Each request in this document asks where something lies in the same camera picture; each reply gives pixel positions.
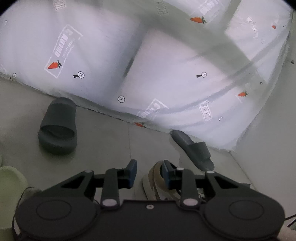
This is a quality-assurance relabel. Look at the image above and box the dark grey slide sandal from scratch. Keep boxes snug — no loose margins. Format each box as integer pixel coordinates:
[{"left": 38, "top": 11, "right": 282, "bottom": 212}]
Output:
[{"left": 38, "top": 97, "right": 77, "bottom": 155}]

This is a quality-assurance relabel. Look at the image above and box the white printed curtain cloth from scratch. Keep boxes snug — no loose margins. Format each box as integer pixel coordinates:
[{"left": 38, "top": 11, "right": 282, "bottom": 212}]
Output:
[{"left": 1, "top": 1, "right": 293, "bottom": 150}]

